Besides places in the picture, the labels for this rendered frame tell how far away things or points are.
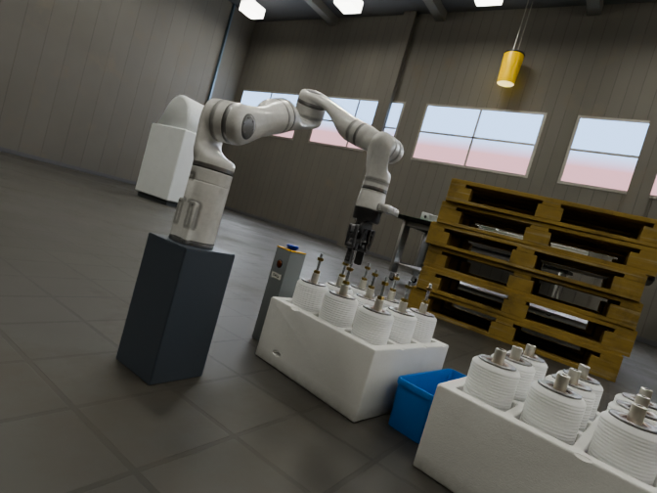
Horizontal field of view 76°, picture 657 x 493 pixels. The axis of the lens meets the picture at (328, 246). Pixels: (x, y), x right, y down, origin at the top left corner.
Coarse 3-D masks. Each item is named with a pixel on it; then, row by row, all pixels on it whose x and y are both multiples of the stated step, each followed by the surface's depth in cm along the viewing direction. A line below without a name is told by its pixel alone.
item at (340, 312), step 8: (328, 296) 113; (336, 296) 112; (328, 304) 112; (336, 304) 111; (344, 304) 111; (352, 304) 112; (320, 312) 115; (328, 312) 112; (336, 312) 112; (344, 312) 112; (352, 312) 113; (328, 320) 112; (336, 320) 112; (344, 320) 112; (352, 320) 114
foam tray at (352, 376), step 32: (288, 320) 117; (320, 320) 111; (256, 352) 124; (288, 352) 116; (320, 352) 108; (352, 352) 102; (384, 352) 101; (416, 352) 113; (320, 384) 107; (352, 384) 100; (384, 384) 105; (352, 416) 99
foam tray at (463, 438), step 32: (448, 384) 87; (448, 416) 84; (480, 416) 80; (512, 416) 79; (448, 448) 83; (480, 448) 79; (512, 448) 76; (544, 448) 73; (576, 448) 72; (448, 480) 82; (480, 480) 79; (512, 480) 75; (544, 480) 72; (576, 480) 69; (608, 480) 67
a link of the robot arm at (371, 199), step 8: (360, 192) 114; (368, 192) 111; (376, 192) 111; (360, 200) 112; (368, 200) 111; (376, 200) 111; (384, 200) 113; (376, 208) 111; (384, 208) 108; (392, 208) 109
